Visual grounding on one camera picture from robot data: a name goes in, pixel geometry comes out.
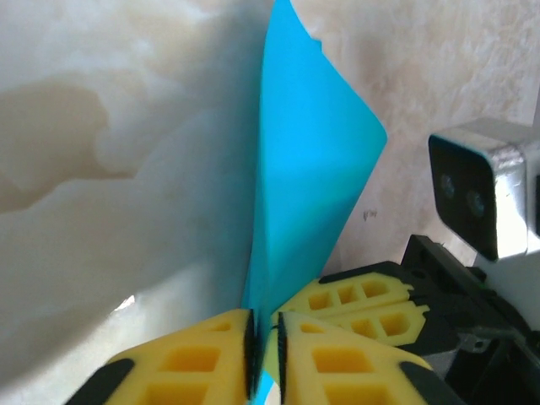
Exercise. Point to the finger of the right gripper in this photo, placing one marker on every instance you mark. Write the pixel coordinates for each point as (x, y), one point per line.
(415, 316)
(396, 278)

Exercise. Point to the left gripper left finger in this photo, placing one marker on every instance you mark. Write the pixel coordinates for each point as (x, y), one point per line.
(147, 379)

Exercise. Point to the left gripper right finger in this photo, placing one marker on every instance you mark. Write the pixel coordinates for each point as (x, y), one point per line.
(304, 337)

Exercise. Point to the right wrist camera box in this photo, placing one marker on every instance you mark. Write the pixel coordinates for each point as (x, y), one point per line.
(464, 190)

